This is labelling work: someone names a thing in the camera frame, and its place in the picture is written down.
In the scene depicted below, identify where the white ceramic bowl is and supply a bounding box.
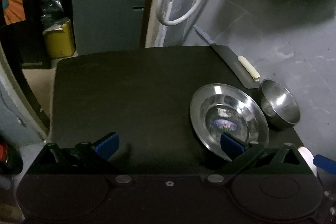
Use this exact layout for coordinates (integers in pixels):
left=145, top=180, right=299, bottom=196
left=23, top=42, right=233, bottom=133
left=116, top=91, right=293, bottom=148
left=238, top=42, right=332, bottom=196
left=298, top=146, right=317, bottom=177

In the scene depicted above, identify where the steel plate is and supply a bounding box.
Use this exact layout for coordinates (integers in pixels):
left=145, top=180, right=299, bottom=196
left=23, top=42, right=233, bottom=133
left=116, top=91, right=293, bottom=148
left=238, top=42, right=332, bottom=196
left=190, top=84, right=269, bottom=161

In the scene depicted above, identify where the deep steel bowl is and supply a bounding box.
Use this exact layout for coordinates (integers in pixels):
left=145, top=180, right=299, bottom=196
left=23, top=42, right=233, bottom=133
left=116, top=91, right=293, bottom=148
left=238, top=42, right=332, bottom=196
left=258, top=79, right=301, bottom=128

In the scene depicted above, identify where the black table mat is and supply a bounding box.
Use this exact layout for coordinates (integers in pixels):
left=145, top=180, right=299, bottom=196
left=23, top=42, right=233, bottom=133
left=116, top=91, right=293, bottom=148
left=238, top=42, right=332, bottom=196
left=51, top=45, right=304, bottom=162

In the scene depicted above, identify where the yellow bucket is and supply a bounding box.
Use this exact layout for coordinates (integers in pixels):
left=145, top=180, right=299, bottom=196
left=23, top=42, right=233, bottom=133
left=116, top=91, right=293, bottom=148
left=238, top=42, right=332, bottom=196
left=43, top=18, right=75, bottom=59

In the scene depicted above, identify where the black plastic bag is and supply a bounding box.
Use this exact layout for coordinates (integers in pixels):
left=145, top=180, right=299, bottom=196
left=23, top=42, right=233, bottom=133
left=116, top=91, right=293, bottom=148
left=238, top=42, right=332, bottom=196
left=41, top=0, right=65, bottom=29

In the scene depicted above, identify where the dark grey cabinet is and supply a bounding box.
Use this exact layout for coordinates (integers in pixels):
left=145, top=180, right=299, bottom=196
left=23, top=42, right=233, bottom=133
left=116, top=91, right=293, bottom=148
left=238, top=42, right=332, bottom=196
left=72, top=0, right=145, bottom=55

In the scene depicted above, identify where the cream knife handle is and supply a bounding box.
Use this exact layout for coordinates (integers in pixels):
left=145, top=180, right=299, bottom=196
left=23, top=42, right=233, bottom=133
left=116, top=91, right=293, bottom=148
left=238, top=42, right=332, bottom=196
left=238, top=56, right=260, bottom=82

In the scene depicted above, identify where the cleaver with grey handle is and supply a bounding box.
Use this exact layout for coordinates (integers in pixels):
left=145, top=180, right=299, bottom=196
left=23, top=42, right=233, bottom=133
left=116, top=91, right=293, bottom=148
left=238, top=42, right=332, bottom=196
left=193, top=25, right=260, bottom=89

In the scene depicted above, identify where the white door frame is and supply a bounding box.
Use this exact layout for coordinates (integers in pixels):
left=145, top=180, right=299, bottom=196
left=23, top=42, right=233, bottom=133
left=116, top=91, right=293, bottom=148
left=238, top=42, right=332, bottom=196
left=1, top=47, right=51, bottom=142

